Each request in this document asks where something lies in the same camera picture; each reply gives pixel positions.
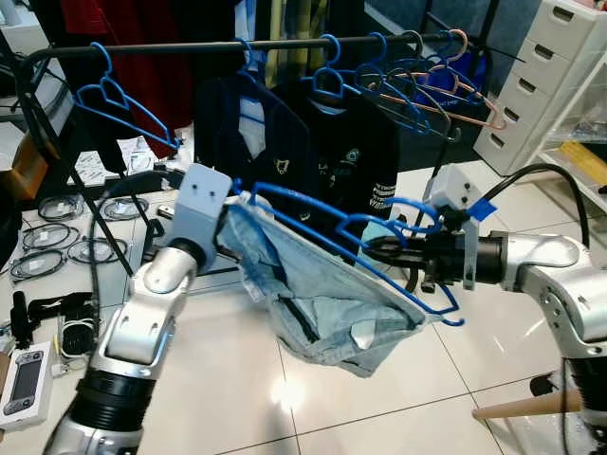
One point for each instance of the white drawer cabinet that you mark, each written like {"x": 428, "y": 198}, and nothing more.
{"x": 550, "y": 66}

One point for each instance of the black camera rig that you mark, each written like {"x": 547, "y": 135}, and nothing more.
{"x": 76, "y": 336}

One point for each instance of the blue bag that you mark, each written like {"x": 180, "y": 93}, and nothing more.
{"x": 471, "y": 74}

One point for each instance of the yellow flat package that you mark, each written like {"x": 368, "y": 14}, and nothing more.
{"x": 583, "y": 161}

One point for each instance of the white shirt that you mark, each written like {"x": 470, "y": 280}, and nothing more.
{"x": 252, "y": 128}

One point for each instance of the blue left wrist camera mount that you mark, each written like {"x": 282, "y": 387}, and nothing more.
{"x": 201, "y": 204}

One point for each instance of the white handheld game console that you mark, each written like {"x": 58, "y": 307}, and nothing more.
{"x": 24, "y": 384}

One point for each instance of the light blue denim shorts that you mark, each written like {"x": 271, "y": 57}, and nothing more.
{"x": 322, "y": 303}

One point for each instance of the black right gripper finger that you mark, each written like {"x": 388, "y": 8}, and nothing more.
{"x": 391, "y": 245}
{"x": 394, "y": 259}

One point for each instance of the open brown cardboard box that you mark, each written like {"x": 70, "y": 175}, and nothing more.
{"x": 24, "y": 171}

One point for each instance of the wooden chair leg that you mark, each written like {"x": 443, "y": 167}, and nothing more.
{"x": 526, "y": 406}

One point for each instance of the pile of white packets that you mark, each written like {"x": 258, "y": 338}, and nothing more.
{"x": 137, "y": 156}

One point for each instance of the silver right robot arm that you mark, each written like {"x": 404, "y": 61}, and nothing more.
{"x": 555, "y": 275}

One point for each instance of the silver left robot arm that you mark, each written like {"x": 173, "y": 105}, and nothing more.
{"x": 142, "y": 322}

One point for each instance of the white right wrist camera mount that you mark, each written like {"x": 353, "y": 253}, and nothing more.
{"x": 455, "y": 188}

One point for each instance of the black clothes rack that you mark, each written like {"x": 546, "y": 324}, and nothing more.
{"x": 209, "y": 45}

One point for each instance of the red garment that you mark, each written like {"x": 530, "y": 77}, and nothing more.
{"x": 156, "y": 76}

